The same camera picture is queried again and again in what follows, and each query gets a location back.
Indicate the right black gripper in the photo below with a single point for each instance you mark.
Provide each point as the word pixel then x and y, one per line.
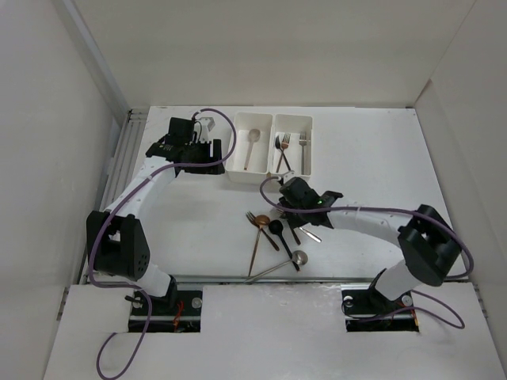
pixel 294 221

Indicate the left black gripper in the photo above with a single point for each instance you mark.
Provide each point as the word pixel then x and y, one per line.
pixel 206 148

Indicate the silver fork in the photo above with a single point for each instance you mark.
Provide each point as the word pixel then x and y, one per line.
pixel 311 235
pixel 303 144

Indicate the black spoon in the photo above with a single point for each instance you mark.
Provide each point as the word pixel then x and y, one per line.
pixel 276 227

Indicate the copper spoon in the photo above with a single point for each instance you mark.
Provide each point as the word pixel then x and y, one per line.
pixel 260 222

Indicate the brown spoon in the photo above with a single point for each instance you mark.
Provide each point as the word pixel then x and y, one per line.
pixel 295 236

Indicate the black fork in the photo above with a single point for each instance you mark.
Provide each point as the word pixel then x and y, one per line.
pixel 283 154

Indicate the beige spoon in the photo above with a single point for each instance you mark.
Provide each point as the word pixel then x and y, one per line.
pixel 253 137

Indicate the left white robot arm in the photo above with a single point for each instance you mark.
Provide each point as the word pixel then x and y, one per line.
pixel 116 242

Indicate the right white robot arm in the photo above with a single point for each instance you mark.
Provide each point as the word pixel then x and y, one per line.
pixel 428 250

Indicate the copper fork in pile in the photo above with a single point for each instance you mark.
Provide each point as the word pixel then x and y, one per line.
pixel 263 229

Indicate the left white plastic bin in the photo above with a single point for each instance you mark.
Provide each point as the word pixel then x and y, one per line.
pixel 249 163

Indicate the white plastic bin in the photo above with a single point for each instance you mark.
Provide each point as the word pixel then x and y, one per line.
pixel 249 163
pixel 287 129

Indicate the right white plastic bin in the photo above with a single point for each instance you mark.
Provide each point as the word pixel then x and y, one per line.
pixel 287 129

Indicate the silver spoon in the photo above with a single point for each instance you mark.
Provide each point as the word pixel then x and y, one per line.
pixel 298 257

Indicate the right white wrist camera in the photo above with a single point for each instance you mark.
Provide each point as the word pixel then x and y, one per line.
pixel 284 177

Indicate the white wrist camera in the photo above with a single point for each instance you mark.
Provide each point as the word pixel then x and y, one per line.
pixel 284 177
pixel 203 127

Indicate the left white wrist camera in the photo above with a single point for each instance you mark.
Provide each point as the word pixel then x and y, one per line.
pixel 203 127

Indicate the aluminium rail frame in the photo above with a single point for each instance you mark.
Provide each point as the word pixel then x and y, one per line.
pixel 120 162

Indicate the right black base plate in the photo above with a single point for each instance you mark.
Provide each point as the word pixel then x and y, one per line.
pixel 365 303

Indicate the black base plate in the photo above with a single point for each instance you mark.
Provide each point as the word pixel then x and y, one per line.
pixel 365 303
pixel 189 302

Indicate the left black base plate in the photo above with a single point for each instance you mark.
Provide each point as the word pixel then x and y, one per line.
pixel 189 302

